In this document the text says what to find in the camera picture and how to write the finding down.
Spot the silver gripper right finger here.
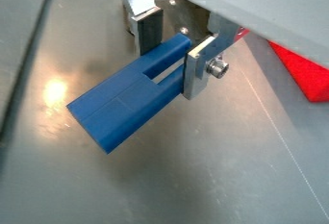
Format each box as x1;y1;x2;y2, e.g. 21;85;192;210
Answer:
182;12;248;100

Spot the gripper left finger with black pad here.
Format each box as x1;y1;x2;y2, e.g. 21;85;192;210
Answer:
122;0;164;55

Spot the blue slotted square-circle block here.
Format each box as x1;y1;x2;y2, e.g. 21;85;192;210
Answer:
67;34;192;153

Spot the red shape-sorting fixture block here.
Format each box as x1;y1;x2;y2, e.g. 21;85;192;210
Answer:
269;41;329;102

